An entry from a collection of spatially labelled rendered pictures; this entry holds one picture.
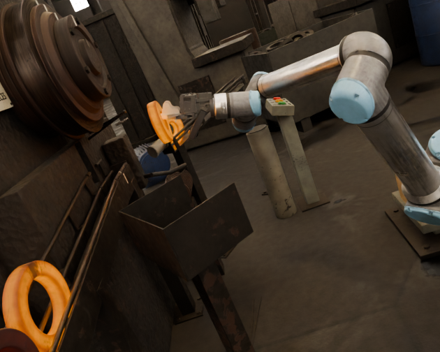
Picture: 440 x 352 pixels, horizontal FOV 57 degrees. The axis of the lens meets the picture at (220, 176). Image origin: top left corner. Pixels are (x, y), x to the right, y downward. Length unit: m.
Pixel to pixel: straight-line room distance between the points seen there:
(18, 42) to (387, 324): 1.42
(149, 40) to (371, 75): 3.28
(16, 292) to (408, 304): 1.21
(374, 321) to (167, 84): 3.20
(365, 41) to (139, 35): 3.24
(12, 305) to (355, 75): 0.90
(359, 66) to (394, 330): 0.84
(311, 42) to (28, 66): 2.63
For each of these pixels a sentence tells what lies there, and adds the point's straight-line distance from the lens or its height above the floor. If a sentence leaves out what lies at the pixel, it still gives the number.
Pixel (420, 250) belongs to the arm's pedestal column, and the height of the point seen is 0.02.
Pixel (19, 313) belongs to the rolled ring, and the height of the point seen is 0.72.
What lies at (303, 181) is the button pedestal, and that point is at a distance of 2.24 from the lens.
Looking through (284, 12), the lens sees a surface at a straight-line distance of 5.70.
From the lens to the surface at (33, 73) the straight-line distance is 1.29.
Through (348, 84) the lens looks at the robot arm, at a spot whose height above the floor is 0.81.
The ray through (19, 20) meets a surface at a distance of 1.36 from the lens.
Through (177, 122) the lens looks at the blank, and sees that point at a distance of 1.97.
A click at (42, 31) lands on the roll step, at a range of 1.37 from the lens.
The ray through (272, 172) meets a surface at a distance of 2.14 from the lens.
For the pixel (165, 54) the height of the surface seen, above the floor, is 1.01.
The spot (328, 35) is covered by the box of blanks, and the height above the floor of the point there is 0.68.
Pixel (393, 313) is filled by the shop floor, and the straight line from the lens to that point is 1.54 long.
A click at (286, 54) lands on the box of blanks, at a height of 0.67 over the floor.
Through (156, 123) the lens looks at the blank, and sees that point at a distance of 1.40.
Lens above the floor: 1.04
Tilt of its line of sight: 19 degrees down
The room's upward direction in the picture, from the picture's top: 22 degrees counter-clockwise
